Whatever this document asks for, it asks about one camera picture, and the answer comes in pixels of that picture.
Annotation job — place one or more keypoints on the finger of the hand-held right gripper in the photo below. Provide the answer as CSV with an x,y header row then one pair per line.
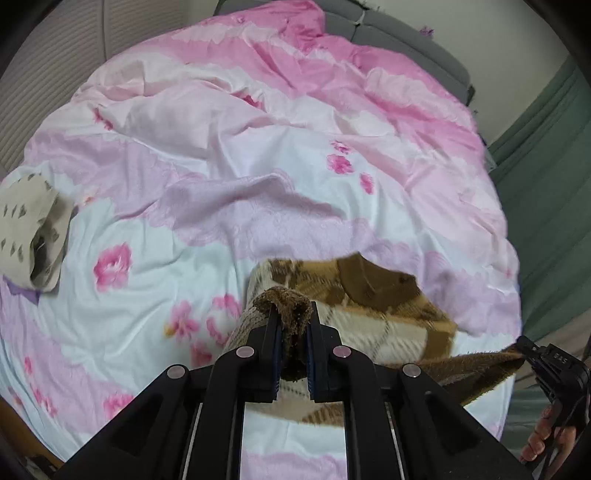
x,y
531,355

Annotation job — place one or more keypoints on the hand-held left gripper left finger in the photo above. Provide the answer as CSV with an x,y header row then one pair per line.
x,y
275,364

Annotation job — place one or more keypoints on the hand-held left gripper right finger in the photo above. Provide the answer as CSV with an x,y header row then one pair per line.
x,y
312,369

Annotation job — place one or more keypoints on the brown plaid fleece garment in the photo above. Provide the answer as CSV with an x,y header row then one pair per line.
x,y
392,323

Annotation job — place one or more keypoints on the person's right hand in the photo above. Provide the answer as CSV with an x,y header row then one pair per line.
x,y
538,436

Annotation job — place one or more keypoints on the green curtain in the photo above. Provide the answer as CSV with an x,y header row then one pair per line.
x,y
540,194

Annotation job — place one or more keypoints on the pink floral blanket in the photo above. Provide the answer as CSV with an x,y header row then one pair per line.
x,y
258,184

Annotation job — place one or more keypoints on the beige patterned small garment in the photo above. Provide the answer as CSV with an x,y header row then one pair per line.
x,y
32,230

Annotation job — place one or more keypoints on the beige ribbed panel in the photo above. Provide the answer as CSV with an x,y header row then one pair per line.
x,y
51,69

